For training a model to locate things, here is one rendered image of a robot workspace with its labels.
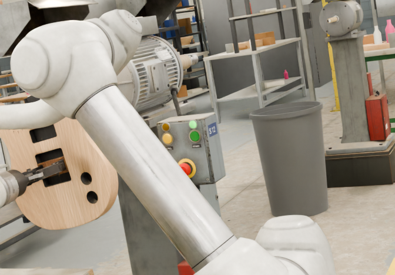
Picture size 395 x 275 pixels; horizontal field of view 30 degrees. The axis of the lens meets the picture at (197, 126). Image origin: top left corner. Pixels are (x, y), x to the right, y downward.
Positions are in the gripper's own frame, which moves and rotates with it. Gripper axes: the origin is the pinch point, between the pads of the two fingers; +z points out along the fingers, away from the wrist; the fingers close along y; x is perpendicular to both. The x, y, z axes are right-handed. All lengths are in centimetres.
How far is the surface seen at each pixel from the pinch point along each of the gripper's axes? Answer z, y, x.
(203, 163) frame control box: 21.4, 36.1, -12.3
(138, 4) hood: 59, 12, 43
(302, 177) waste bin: 286, -31, -71
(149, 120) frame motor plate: 30.9, 17.9, 3.9
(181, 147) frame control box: 21.3, 31.1, -6.0
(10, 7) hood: -6.1, 8.4, 45.7
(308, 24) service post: 436, -40, 28
